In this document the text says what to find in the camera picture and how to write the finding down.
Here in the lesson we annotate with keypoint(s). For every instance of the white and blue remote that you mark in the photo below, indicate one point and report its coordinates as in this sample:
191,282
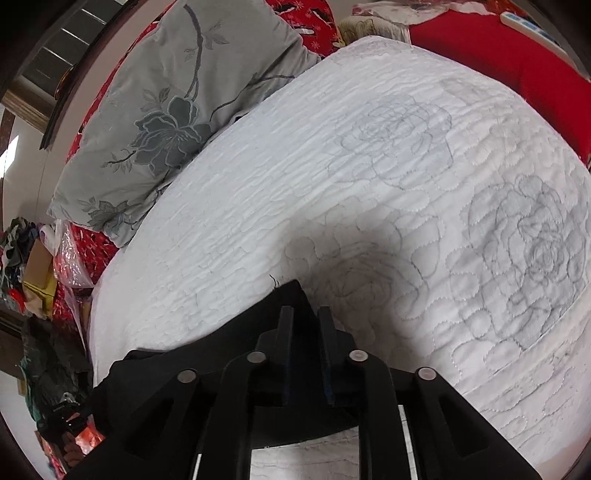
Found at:
531,25

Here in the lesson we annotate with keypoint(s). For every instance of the grey floral pillow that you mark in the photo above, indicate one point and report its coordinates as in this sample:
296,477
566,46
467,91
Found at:
161,92

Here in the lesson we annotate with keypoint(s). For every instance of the dark wooden headboard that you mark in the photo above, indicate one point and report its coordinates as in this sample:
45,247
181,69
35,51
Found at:
92,60

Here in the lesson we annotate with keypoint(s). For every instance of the plain red blanket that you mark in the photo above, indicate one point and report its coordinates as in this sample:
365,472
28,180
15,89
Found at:
508,69

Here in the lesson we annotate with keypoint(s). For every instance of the white quilted blanket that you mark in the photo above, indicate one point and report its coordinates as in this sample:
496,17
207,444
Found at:
323,184

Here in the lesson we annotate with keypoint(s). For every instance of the pile of clothes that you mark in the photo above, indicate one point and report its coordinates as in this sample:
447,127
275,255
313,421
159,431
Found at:
16,249

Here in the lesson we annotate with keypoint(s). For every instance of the dark green jacket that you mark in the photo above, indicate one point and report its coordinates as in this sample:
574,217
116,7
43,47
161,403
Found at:
51,369

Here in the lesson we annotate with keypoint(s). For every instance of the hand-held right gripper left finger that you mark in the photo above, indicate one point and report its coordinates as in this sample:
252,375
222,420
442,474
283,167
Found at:
286,337

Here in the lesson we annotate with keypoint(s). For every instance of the orange item in plastic bag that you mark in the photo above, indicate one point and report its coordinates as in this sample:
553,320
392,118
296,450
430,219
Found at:
85,438

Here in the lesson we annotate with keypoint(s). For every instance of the cream floral cloth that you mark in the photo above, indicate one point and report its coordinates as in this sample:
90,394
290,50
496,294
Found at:
369,25

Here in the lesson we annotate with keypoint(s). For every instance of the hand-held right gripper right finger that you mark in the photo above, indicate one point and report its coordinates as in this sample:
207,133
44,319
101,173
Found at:
326,337

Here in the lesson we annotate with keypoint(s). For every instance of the clear plastic bag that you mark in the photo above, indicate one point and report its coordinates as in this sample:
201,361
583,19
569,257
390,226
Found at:
69,263

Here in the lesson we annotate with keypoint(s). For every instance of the black pants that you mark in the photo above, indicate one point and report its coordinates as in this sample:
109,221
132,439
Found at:
221,332

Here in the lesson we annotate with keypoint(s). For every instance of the cardboard box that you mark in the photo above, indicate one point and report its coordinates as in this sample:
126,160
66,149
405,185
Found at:
39,277

